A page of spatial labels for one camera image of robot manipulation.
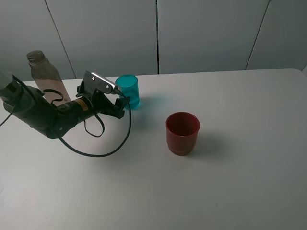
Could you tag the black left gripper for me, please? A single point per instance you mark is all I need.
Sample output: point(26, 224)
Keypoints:
point(101, 104)

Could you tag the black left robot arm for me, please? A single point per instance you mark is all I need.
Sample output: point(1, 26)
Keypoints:
point(29, 105)

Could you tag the teal translucent plastic cup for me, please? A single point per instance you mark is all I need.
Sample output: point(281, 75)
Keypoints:
point(129, 87)

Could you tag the clear brownish water bottle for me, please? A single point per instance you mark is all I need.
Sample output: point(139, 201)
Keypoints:
point(45, 75)

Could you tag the red plastic cup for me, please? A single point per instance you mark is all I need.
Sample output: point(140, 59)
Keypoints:
point(181, 132)

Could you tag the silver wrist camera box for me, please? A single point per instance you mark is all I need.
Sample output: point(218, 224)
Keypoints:
point(92, 82)

